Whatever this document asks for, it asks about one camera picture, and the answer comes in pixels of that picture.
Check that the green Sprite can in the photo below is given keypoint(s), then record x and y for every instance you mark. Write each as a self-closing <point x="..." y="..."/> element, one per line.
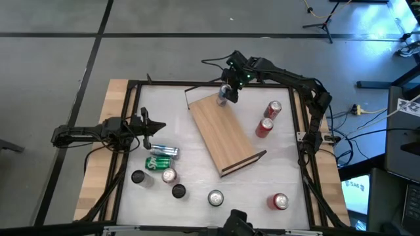
<point x="157" y="163"/>
<point x="215" y="198"/>

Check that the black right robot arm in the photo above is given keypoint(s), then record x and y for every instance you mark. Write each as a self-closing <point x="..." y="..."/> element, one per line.
<point x="295" y="78"/>

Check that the wooden shelf black metal frame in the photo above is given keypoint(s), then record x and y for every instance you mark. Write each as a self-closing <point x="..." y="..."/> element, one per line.
<point x="223" y="134"/>

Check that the grey furniture leg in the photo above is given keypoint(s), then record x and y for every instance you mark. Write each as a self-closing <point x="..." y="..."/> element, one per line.
<point x="10" y="145"/>

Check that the grey desk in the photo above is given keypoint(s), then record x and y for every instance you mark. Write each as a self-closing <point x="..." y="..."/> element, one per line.
<point x="400" y="144"/>

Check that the black angular object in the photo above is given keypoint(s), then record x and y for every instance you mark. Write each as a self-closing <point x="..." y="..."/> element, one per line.
<point x="238" y="223"/>

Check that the person's foot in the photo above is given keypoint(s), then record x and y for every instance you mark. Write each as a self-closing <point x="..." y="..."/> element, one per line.
<point x="410" y="50"/>

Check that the white printed sign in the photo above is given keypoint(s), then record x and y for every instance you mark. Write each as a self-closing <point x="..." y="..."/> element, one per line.
<point x="356" y="196"/>

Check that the white printed paper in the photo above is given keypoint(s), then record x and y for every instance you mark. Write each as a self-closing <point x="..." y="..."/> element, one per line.
<point x="410" y="106"/>

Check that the silver camera mounting bar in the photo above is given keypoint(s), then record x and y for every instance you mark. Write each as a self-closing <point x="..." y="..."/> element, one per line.
<point x="124" y="228"/>

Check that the red Coca-Cola can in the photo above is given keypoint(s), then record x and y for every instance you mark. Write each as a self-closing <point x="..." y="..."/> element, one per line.
<point x="169" y="176"/>
<point x="262" y="131"/>
<point x="271" y="113"/>
<point x="279" y="201"/>

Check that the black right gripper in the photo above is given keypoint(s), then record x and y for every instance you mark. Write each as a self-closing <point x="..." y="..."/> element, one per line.
<point x="234" y="78"/>

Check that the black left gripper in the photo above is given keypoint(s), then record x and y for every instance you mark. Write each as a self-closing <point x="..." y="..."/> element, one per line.
<point x="144" y="129"/>

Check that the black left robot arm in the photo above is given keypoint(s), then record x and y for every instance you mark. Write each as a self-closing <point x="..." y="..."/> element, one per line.
<point x="75" y="132"/>

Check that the black keyboard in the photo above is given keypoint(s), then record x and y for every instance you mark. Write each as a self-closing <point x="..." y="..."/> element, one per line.
<point x="414" y="206"/>

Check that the black aluminium table frame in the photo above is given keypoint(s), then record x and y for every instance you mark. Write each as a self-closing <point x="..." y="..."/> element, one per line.
<point x="164" y="83"/>

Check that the black tripod stand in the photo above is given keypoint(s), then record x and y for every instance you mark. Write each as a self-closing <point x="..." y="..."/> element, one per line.
<point x="325" y="24"/>

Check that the white glossy table sheet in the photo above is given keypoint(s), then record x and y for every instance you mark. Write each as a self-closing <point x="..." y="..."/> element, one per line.
<point x="246" y="196"/>

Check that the yellow white power strip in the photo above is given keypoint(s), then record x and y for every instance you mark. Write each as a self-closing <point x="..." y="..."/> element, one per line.
<point x="356" y="109"/>

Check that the black desk foot bar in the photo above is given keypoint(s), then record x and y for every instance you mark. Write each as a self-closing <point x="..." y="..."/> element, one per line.
<point x="374" y="84"/>

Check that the blue silver Red Bull can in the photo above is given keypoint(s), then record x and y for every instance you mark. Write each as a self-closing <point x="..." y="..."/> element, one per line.
<point x="222" y="100"/>
<point x="164" y="151"/>

